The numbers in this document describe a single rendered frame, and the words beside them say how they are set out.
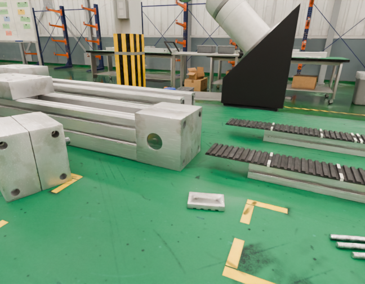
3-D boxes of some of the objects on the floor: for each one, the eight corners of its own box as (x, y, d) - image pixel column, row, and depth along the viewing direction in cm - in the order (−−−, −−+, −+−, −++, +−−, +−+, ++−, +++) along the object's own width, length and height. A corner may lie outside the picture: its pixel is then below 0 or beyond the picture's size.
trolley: (235, 109, 402) (241, 42, 365) (234, 119, 352) (241, 42, 314) (173, 105, 421) (173, 41, 383) (164, 114, 370) (163, 41, 333)
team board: (-30, 90, 518) (-62, -19, 446) (-10, 87, 564) (-37, -13, 492) (40, 92, 510) (19, -19, 438) (54, 88, 556) (36, -13, 484)
